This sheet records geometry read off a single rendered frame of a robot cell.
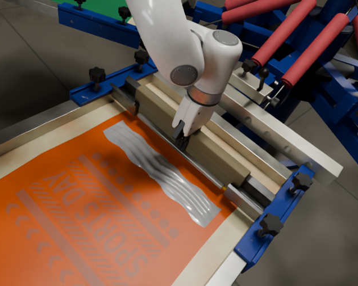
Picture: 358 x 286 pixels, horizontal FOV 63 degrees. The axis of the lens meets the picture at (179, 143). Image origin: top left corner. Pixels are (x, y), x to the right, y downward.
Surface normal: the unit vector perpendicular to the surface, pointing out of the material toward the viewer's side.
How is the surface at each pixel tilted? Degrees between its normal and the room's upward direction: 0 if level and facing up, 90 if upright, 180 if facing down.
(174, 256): 0
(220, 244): 0
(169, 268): 0
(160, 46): 87
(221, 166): 90
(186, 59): 84
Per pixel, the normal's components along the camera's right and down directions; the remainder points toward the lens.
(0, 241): 0.23, -0.63
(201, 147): -0.65, 0.47
